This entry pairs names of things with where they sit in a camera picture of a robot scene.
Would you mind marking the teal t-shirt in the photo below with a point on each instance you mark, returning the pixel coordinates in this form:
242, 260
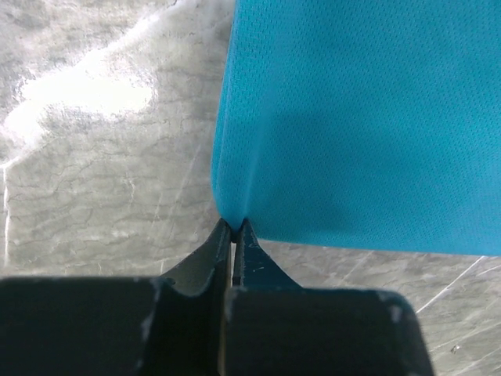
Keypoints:
363, 124

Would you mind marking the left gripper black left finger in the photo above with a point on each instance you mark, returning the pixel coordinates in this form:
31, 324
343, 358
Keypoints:
193, 275

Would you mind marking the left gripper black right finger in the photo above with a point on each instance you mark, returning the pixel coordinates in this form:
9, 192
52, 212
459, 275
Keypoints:
253, 267

